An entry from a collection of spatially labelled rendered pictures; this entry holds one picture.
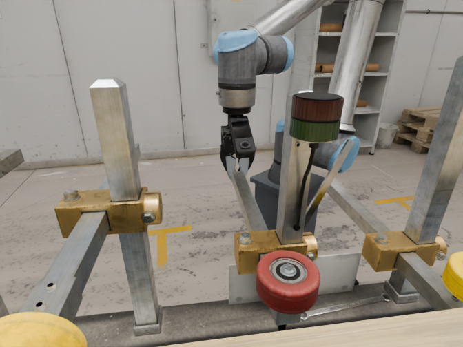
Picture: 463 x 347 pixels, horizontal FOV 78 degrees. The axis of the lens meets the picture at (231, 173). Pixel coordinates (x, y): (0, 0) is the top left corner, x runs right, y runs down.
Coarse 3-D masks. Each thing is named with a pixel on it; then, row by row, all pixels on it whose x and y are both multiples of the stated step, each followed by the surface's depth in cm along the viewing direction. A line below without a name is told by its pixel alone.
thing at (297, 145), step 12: (300, 96) 33; (312, 96) 33; (324, 96) 33; (336, 96) 33; (300, 120) 34; (312, 120) 33; (336, 120) 33; (300, 144) 40; (312, 144) 36; (312, 156) 37; (300, 192) 42; (300, 204) 43
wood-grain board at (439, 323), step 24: (432, 312) 32; (456, 312) 32; (240, 336) 29; (264, 336) 29; (288, 336) 29; (312, 336) 29; (336, 336) 29; (360, 336) 29; (384, 336) 29; (408, 336) 29; (432, 336) 29; (456, 336) 29
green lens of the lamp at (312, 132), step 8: (296, 120) 34; (296, 128) 34; (304, 128) 34; (312, 128) 33; (320, 128) 33; (328, 128) 33; (336, 128) 34; (296, 136) 35; (304, 136) 34; (312, 136) 33; (320, 136) 33; (328, 136) 33; (336, 136) 34
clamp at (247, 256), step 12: (252, 240) 48; (264, 240) 48; (276, 240) 48; (312, 240) 48; (240, 252) 45; (252, 252) 46; (264, 252) 46; (300, 252) 47; (312, 252) 48; (240, 264) 46; (252, 264) 47
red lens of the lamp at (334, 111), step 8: (296, 104) 33; (304, 104) 33; (312, 104) 32; (320, 104) 32; (328, 104) 32; (336, 104) 32; (296, 112) 34; (304, 112) 33; (312, 112) 32; (320, 112) 32; (328, 112) 32; (336, 112) 33; (320, 120) 32; (328, 120) 33
